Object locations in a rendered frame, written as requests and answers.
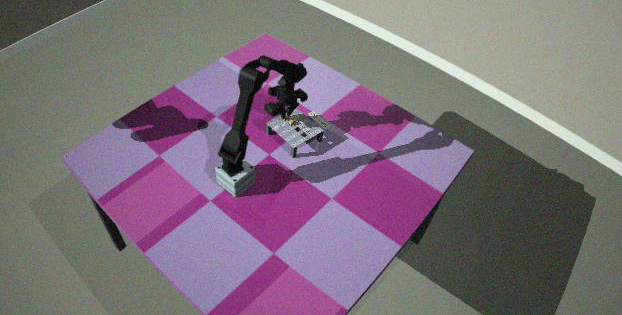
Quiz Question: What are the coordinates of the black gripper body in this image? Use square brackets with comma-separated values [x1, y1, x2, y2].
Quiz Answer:
[264, 88, 308, 117]

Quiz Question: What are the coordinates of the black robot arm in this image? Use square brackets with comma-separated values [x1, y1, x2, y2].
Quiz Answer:
[218, 56, 307, 177]

